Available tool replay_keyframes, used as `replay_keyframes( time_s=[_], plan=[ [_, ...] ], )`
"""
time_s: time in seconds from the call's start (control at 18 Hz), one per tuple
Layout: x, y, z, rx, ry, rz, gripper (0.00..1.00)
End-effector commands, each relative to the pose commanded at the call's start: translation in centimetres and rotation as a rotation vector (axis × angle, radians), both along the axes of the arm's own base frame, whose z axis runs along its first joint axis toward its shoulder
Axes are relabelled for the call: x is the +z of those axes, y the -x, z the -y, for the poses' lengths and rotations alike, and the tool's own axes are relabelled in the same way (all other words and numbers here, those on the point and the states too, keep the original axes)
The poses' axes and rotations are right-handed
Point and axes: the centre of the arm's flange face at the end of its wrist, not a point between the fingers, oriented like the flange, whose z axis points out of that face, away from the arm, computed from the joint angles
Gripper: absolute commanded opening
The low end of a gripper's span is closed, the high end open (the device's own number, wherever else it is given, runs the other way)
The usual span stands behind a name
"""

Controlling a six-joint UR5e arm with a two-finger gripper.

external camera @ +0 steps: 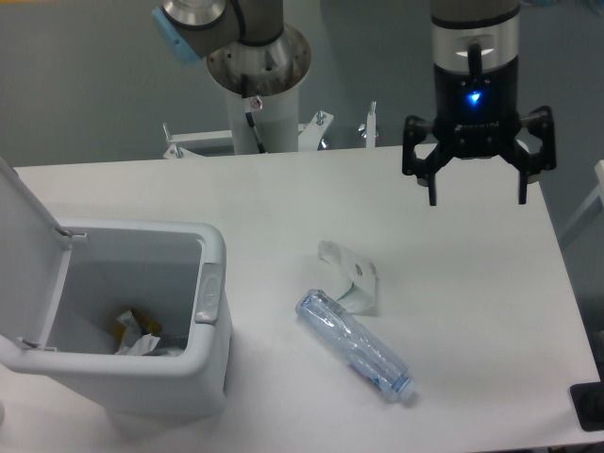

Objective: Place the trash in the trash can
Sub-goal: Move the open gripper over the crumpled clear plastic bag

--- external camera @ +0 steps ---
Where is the black cable on pedestal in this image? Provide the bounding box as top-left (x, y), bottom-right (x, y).
top-left (240, 73), bottom-right (268, 155)

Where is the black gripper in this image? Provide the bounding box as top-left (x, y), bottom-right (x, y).
top-left (400, 61), bottom-right (558, 208)

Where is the black clamp at table corner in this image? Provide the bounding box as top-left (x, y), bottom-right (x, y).
top-left (569, 381), bottom-right (603, 432)

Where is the white frame bracket left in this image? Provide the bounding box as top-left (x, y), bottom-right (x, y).
top-left (162, 123), bottom-right (234, 159)

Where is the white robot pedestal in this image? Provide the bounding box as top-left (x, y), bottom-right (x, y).
top-left (225, 87), bottom-right (299, 155)

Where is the white trash can lid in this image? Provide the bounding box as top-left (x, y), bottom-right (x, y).
top-left (1, 162), bottom-right (71, 348)

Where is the white frame bracket middle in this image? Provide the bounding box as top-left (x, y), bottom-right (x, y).
top-left (298, 110), bottom-right (334, 152)

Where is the white frame bracket right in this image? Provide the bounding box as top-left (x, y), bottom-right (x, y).
top-left (357, 101), bottom-right (379, 148)

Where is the white trash can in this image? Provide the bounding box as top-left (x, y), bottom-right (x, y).
top-left (1, 222), bottom-right (232, 417)

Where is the white paper wrapper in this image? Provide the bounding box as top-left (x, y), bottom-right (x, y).
top-left (317, 241), bottom-right (378, 315)

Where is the white frame bracket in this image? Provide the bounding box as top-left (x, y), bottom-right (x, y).
top-left (298, 110), bottom-right (334, 152)
top-left (357, 101), bottom-right (379, 148)
top-left (162, 123), bottom-right (234, 159)

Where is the crushed clear plastic bottle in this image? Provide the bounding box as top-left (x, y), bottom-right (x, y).
top-left (295, 289), bottom-right (415, 403)

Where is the white frame bar right edge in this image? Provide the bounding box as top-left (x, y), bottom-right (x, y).
top-left (559, 160), bottom-right (603, 249)

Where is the yellow white trash in bin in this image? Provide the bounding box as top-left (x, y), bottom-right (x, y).
top-left (113, 309), bottom-right (187, 357)

